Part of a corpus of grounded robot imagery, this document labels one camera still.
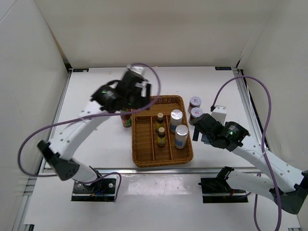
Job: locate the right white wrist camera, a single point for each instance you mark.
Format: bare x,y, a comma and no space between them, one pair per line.
219,114

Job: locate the white shaker silver lid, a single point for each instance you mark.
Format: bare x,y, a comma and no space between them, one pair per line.
176,117
181,135

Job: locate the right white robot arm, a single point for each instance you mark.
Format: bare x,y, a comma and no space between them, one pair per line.
284,184

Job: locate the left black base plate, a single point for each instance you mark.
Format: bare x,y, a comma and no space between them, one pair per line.
102,191

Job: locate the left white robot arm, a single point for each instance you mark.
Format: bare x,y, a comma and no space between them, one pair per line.
59,151

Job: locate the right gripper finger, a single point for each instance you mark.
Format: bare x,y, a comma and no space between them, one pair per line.
196,134
207,138

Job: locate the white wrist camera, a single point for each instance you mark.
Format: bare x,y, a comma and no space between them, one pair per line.
138,69
219,114

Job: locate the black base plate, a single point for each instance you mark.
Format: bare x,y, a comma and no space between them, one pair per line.
102,191
215,191

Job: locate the brown wicker divided basket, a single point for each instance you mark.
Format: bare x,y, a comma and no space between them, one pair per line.
145,149

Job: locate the dark jar white lid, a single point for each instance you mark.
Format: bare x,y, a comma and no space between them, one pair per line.
194,114
195,101

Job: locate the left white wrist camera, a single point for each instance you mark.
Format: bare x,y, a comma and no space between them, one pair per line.
138,69

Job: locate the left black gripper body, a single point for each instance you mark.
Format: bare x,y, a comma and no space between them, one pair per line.
134,101

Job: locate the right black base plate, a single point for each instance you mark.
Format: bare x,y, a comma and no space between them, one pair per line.
215,191

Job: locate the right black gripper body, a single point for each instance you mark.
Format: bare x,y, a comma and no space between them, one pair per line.
214,145

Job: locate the small yellow bottle beige cap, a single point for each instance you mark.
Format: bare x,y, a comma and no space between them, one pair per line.
159,121

